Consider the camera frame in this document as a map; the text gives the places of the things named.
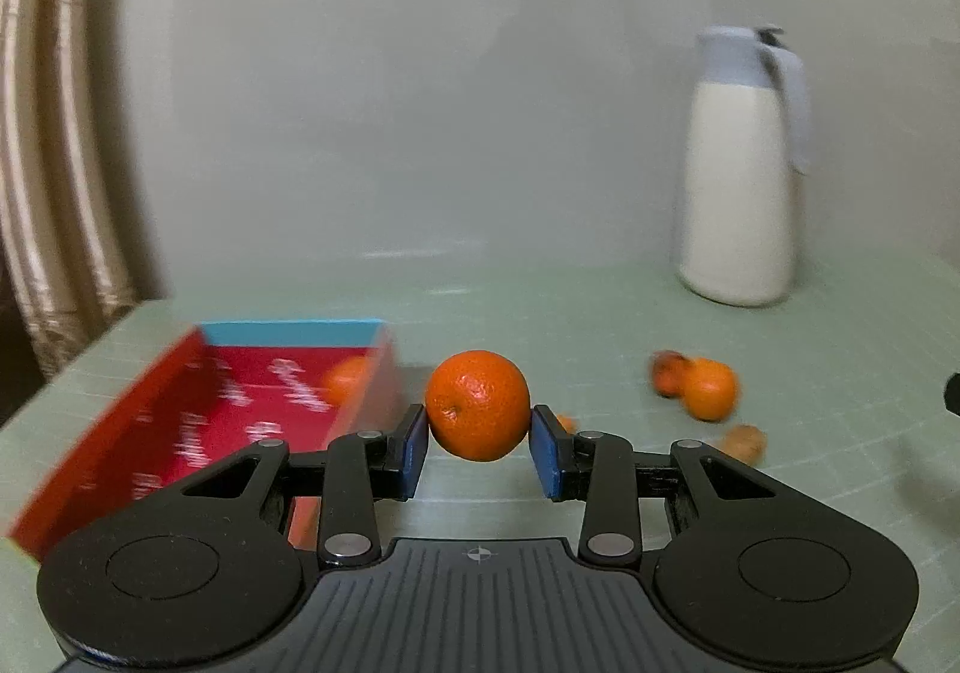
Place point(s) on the tiny orange kumquat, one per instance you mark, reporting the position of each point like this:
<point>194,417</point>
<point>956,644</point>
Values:
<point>565,424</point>

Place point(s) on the small reddish brown chestnut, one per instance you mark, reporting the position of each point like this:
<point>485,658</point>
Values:
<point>665,373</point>

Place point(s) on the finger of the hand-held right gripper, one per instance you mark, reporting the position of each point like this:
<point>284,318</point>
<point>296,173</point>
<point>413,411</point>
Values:
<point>953,394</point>

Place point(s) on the green grid mat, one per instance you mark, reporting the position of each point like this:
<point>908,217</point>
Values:
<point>825,380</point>

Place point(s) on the cream thermos jug grey lid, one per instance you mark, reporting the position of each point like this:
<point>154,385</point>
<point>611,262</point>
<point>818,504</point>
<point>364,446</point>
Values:
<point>739,193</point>

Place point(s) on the colourful cardboard box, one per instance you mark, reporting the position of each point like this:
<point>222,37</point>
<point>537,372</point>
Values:
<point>225,403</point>

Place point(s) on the large orange mandarin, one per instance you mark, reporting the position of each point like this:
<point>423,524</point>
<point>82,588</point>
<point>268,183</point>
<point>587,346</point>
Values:
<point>349,379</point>

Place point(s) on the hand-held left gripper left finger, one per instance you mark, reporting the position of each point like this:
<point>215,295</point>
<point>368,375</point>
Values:
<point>412,452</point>

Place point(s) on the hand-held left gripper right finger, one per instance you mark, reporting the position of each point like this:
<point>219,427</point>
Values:
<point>545,452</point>

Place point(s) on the beige satin curtain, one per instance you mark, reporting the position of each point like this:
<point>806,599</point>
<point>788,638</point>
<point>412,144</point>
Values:
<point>60,155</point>

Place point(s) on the small tan nut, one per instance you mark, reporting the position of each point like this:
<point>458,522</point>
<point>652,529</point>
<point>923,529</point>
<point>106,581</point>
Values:
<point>745,440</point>

